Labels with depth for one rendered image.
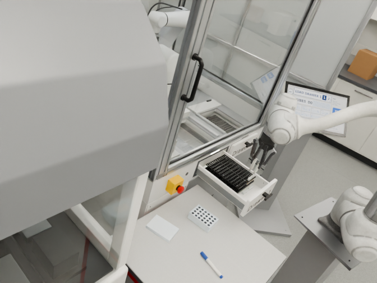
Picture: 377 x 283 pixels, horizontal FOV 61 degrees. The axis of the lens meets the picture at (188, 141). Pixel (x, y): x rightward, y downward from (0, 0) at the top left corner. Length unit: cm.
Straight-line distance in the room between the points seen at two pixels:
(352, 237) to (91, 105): 134
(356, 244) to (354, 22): 192
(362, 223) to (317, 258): 47
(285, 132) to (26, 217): 97
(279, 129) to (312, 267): 101
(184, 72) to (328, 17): 208
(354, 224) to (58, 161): 136
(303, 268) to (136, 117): 162
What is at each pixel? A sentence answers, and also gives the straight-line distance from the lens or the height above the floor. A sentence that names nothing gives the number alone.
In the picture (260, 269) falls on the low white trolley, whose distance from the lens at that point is 157.
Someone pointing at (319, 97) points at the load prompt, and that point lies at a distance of 250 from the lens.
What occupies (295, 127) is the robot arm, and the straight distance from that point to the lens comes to 136.
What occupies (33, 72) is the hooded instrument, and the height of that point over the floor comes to 165.
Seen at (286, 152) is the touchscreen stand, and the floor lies 67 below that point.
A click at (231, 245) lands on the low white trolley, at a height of 76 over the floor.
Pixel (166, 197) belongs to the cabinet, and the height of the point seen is 77.
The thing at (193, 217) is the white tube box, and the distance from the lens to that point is 158.
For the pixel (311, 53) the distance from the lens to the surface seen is 314.
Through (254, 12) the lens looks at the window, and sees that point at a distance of 144.
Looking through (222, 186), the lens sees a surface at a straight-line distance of 166.
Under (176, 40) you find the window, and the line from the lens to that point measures 120.
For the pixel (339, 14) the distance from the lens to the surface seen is 307.
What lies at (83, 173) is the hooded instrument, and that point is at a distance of 68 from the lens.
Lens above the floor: 191
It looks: 33 degrees down
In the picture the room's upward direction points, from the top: 18 degrees clockwise
